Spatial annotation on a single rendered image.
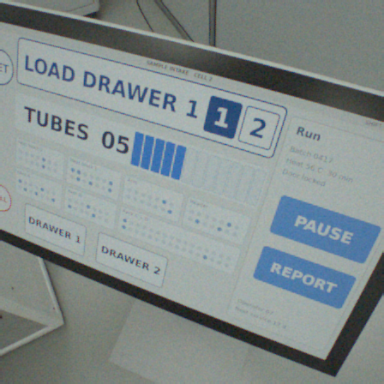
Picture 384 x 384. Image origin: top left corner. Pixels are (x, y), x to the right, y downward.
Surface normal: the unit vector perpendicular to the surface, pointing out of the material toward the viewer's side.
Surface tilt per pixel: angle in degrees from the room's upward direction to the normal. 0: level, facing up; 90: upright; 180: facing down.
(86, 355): 0
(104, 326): 0
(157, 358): 3
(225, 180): 50
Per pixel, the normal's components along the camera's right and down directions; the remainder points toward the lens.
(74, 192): -0.30, 0.34
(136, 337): -0.05, -0.42
